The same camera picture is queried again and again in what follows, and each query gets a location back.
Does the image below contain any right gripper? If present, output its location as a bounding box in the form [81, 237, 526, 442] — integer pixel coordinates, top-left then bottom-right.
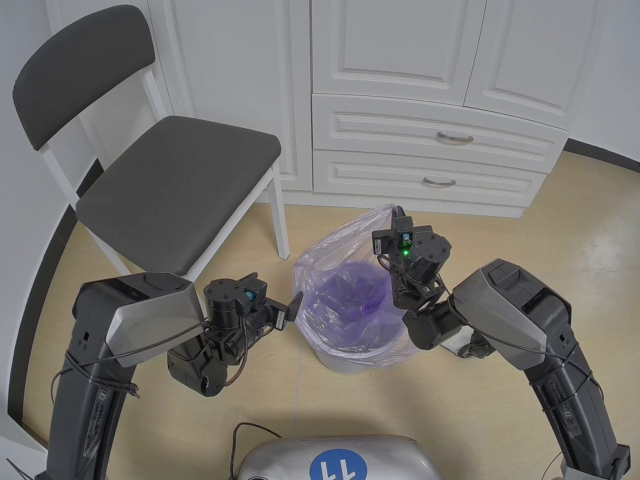
[372, 204, 435, 266]

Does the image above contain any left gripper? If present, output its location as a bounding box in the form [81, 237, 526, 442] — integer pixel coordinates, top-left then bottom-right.
[245, 290, 305, 341]

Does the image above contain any purple plastic bag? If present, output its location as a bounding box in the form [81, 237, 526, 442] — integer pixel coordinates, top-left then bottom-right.
[292, 203, 419, 369]

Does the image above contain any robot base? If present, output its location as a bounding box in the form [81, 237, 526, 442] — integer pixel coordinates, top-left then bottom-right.
[235, 434, 446, 480]

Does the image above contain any white trash bin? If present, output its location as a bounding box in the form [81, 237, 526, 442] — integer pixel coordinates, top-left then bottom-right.
[312, 325, 407, 375]

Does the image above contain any crumpled black plastic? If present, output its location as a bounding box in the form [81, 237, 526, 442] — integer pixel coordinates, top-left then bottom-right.
[459, 333, 499, 360]

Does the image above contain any white printed paper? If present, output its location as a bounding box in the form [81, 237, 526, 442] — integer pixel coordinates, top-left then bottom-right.
[442, 329, 474, 355]

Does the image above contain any white wardrobe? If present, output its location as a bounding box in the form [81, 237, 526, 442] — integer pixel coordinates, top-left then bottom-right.
[142, 0, 608, 219]

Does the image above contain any grey padded white chair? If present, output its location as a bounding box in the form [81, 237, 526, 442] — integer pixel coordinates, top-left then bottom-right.
[12, 4, 292, 279]

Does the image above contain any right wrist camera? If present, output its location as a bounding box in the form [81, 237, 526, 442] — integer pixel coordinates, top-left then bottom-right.
[393, 215, 416, 250]

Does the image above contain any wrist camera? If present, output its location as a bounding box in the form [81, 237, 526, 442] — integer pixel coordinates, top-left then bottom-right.
[393, 215, 416, 250]
[239, 273, 269, 315]

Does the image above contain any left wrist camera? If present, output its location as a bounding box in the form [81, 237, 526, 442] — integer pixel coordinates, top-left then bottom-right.
[239, 273, 269, 315]

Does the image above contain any black cable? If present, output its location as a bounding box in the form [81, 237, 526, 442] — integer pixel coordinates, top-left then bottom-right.
[228, 421, 282, 480]

